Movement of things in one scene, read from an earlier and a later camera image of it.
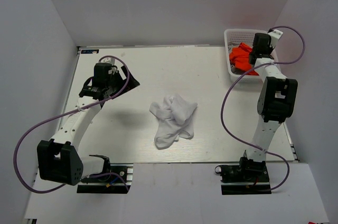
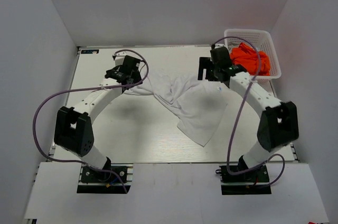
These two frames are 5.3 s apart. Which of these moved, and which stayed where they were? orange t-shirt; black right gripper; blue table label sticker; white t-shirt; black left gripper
Moved: white t-shirt; black right gripper; black left gripper
Stayed: orange t-shirt; blue table label sticker
